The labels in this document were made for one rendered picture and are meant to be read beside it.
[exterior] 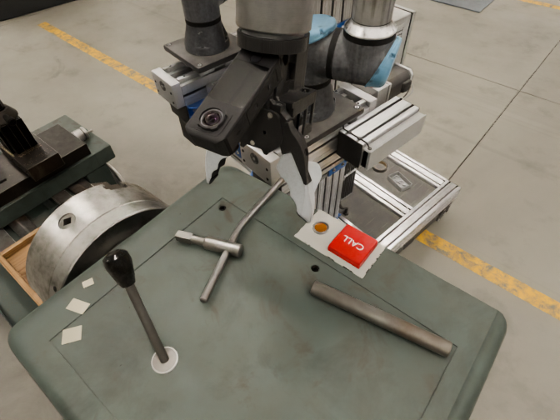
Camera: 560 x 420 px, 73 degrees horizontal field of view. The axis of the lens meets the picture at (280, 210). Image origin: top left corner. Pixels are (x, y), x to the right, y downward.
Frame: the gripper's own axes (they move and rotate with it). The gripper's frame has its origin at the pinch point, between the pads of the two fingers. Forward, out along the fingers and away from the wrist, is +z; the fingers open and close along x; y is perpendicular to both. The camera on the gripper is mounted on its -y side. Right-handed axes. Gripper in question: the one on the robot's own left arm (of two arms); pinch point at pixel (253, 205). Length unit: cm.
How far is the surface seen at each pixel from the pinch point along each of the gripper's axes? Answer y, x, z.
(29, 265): -9, 43, 27
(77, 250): -5.5, 32.6, 20.0
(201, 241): 3.0, 11.4, 13.5
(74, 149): 34, 90, 34
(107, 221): 0.9, 31.6, 17.1
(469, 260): 156, -46, 106
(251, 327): -4.0, -3.0, 17.6
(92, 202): 2.7, 37.8, 16.4
